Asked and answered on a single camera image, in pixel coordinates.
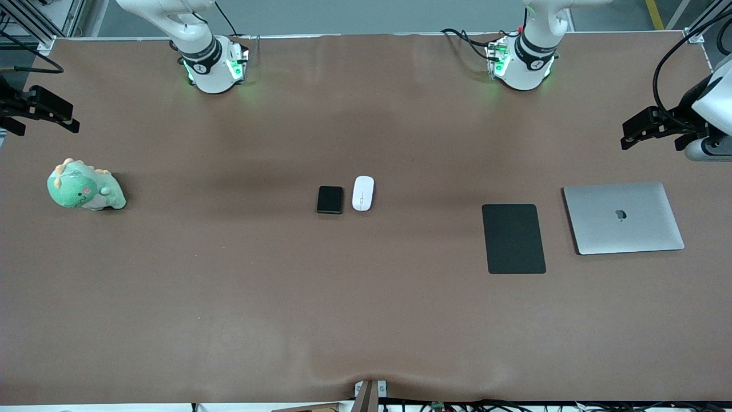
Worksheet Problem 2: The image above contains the white computer mouse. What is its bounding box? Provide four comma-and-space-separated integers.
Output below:
352, 176, 375, 212

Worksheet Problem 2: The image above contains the black phone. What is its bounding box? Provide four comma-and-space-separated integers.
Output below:
316, 185, 345, 215

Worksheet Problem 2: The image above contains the black mouse pad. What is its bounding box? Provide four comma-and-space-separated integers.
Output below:
482, 204, 547, 275

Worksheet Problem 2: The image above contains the green dinosaur plush toy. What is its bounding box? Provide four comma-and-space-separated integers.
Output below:
47, 158, 127, 211

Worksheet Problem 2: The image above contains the silver laptop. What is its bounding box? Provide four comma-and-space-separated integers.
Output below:
562, 182, 685, 256

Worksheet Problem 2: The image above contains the brown table cover mat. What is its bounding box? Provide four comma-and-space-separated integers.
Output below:
0, 31, 732, 406

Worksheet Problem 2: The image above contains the black left arm base cable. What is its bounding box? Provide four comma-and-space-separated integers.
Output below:
440, 27, 498, 61

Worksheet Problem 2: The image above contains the black arm base cable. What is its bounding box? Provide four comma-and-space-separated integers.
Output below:
214, 0, 241, 38
440, 27, 498, 61

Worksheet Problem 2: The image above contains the black right arm base cable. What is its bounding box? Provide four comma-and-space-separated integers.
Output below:
214, 0, 241, 38

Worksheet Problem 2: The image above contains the camera mount post with bracket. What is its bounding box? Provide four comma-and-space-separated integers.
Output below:
352, 379, 388, 412

